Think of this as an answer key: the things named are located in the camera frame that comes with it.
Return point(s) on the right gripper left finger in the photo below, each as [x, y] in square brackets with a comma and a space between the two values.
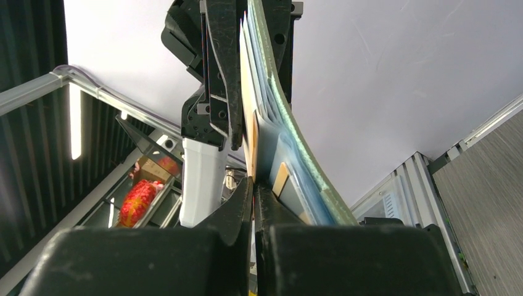
[211, 258]

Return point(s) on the red patterned bag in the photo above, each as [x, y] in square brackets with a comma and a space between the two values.
[137, 202]

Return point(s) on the green card holder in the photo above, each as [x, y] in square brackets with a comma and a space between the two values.
[275, 149]

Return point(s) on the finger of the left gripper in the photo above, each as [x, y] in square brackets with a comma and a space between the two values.
[278, 20]
[222, 21]

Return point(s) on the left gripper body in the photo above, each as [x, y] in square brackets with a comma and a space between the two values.
[182, 35]

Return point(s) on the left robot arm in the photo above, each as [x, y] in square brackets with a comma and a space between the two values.
[204, 35]

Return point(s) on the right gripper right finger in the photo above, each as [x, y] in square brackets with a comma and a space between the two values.
[381, 257]

